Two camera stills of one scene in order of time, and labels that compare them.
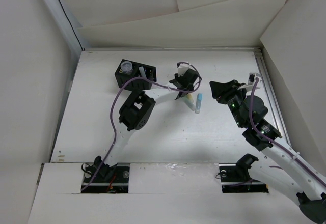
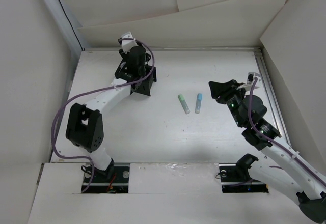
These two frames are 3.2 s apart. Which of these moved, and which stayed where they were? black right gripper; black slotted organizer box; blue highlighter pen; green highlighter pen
Moved: green highlighter pen
Stayed: black slotted organizer box; black right gripper; blue highlighter pen
